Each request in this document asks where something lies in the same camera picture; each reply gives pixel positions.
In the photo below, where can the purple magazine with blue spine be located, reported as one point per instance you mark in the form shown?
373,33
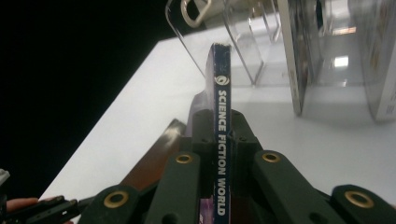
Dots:
222,109

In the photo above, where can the purple magazine with neon print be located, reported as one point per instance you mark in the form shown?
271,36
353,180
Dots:
294,62

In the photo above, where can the clear acrylic book rack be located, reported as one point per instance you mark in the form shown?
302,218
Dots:
249,71

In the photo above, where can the dark book with red cards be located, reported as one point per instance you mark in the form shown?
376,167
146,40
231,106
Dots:
152,161

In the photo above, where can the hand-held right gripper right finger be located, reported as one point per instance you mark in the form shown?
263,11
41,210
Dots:
241,143

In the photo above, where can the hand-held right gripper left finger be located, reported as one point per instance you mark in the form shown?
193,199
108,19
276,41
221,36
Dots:
204,133

